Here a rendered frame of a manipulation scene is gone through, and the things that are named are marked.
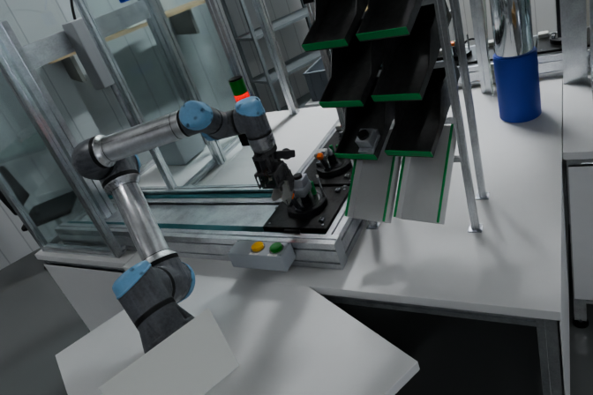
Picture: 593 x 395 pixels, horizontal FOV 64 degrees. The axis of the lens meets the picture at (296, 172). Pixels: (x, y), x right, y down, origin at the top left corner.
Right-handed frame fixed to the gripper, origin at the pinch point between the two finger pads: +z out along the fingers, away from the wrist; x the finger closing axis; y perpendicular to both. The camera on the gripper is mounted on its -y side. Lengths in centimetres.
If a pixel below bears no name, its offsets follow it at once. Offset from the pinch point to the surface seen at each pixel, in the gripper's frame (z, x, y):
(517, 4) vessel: -26, 63, -83
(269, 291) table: 20.3, -3.6, 20.6
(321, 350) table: 20.4, 22.0, 38.1
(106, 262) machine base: 20, -87, 15
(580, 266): 72, 79, -56
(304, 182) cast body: -0.4, 2.2, -8.7
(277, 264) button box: 13.5, -0.6, 15.9
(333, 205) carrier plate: 9.2, 9.6, -9.2
